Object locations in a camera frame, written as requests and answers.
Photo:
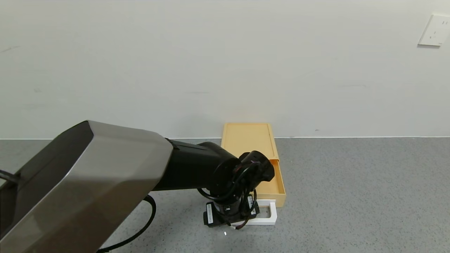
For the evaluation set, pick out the white wall outlet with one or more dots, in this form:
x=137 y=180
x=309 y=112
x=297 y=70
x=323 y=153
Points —
x=435 y=31

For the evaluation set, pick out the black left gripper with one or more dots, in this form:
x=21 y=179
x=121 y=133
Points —
x=215 y=216

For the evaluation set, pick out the yellow drawer case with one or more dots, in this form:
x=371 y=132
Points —
x=246 y=138

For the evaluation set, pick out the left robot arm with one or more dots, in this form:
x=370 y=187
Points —
x=105 y=175

